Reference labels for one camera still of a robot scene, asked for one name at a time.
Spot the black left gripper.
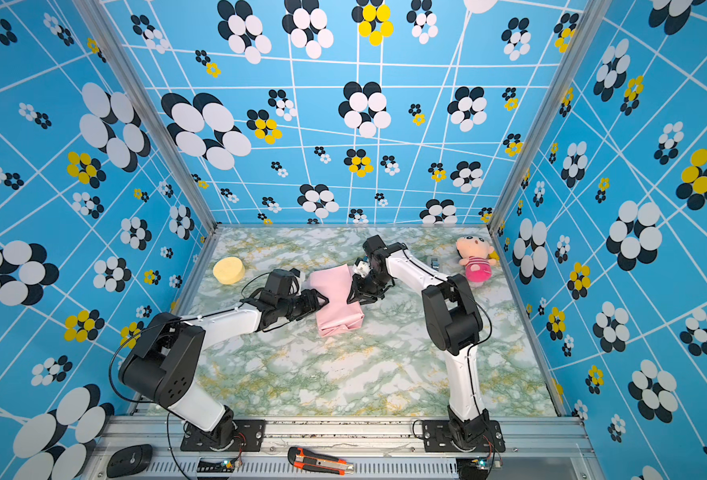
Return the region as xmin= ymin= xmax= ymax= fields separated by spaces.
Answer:
xmin=278 ymin=289 xmax=331 ymax=322

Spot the purple wrapping paper sheet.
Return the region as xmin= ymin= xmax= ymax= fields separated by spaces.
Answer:
xmin=308 ymin=265 xmax=365 ymax=338

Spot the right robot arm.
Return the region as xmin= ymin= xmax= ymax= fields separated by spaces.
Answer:
xmin=348 ymin=235 xmax=489 ymax=451

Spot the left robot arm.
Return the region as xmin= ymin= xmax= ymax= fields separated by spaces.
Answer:
xmin=119 ymin=269 xmax=330 ymax=450

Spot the yellow round sponge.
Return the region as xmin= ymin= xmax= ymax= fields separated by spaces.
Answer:
xmin=213 ymin=257 xmax=246 ymax=285

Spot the pink plush doll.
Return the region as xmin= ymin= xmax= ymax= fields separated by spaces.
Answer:
xmin=455 ymin=236 xmax=499 ymax=283

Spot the orange black utility knife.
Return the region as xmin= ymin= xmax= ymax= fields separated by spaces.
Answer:
xmin=288 ymin=447 xmax=355 ymax=476

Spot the left small circuit board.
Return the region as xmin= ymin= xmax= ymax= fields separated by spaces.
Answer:
xmin=197 ymin=459 xmax=238 ymax=474

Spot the small circuit board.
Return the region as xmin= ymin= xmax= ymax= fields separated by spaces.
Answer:
xmin=455 ymin=458 xmax=491 ymax=476
xmin=197 ymin=459 xmax=238 ymax=474

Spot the right small circuit board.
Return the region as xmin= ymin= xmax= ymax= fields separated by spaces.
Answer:
xmin=455 ymin=458 xmax=491 ymax=476

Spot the black computer mouse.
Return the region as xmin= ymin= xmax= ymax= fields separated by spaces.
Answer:
xmin=106 ymin=444 xmax=154 ymax=479

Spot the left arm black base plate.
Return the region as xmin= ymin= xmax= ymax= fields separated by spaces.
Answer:
xmin=180 ymin=419 xmax=267 ymax=452

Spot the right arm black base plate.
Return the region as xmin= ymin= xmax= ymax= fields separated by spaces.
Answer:
xmin=419 ymin=420 xmax=507 ymax=455

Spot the aluminium frame post left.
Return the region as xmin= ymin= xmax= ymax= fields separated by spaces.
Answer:
xmin=74 ymin=1 xmax=218 ymax=235

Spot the aluminium frame post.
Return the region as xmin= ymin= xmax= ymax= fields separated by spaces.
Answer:
xmin=487 ymin=0 xmax=611 ymax=237
xmin=74 ymin=1 xmax=218 ymax=235

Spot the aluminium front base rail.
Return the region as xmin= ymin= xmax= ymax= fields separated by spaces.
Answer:
xmin=83 ymin=417 xmax=605 ymax=479

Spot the aluminium frame post right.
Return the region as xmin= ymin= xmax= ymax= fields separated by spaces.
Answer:
xmin=487 ymin=0 xmax=611 ymax=237

